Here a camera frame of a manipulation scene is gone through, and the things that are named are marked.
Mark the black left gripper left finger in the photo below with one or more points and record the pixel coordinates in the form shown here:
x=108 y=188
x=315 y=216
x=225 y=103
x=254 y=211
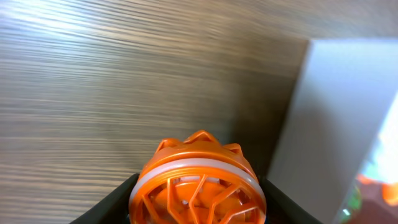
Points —
x=113 y=209

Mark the orange round plastic toy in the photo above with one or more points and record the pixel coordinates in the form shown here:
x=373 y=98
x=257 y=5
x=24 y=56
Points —
x=198 y=180

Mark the orange dinosaur toy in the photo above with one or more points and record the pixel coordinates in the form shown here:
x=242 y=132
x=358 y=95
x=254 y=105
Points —
x=390 y=193

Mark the white box with brown interior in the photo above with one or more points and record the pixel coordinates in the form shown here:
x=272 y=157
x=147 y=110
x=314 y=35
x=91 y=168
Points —
x=341 y=100

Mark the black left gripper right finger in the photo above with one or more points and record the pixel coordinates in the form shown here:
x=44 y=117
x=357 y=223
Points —
x=281 y=209

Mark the green number ball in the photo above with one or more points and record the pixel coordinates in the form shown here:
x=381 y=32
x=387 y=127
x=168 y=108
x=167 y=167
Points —
x=352 y=206

